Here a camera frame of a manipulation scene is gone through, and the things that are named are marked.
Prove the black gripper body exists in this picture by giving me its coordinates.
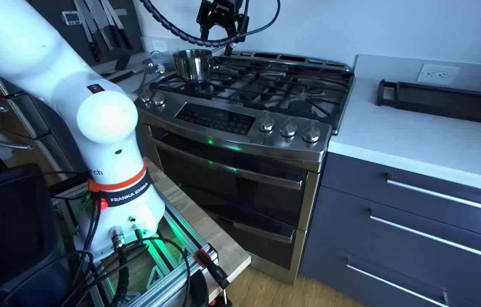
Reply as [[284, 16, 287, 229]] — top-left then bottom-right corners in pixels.
[[197, 0, 251, 26]]

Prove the silver steel pot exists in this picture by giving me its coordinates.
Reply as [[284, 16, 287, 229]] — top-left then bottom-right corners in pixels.
[[171, 44, 220, 84]]

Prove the black cast iron grate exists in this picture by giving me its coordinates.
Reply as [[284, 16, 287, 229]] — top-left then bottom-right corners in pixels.
[[151, 50, 355, 130]]

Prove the stainless steel gas range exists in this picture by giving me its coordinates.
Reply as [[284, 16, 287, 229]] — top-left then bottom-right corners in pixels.
[[137, 49, 357, 286]]

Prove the wooden mounting board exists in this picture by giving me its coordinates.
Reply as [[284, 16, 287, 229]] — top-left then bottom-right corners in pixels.
[[144, 159, 253, 303]]

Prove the black rectangular tray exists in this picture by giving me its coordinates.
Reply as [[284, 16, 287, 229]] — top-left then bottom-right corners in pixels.
[[376, 78, 481, 129]]

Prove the red and black clamp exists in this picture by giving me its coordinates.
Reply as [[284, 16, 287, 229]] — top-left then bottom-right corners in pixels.
[[195, 246, 234, 307]]

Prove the black bin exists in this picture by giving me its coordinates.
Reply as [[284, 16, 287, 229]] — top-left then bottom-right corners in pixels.
[[0, 163, 76, 307]]

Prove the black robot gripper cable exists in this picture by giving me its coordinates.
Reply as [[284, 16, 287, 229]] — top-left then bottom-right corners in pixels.
[[140, 0, 282, 49]]

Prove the dark wall knife rack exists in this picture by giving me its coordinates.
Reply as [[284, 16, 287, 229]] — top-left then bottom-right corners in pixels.
[[26, 0, 145, 66]]

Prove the long steel oven door handle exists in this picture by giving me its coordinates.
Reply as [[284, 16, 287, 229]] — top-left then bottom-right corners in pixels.
[[152, 136, 306, 192]]

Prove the short steel oven drawer handle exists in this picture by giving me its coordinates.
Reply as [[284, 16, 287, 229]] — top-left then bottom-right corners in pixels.
[[209, 209, 301, 243]]

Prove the black cable bundle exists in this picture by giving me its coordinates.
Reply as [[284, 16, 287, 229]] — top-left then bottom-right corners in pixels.
[[50, 168, 106, 307]]

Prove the thin black looped cable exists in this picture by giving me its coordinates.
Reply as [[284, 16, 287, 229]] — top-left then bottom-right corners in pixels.
[[123, 235, 195, 307]]

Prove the thick black base cable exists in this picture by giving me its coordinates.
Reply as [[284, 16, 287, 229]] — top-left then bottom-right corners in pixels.
[[110, 226, 135, 307]]

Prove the aluminium profile frame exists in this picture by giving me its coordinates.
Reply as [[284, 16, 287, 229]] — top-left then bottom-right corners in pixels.
[[81, 209, 222, 307]]

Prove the silver drawer handle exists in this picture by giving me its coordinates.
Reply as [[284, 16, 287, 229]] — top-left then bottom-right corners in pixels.
[[367, 212, 481, 265], [386, 177, 481, 219], [345, 260, 452, 307]]

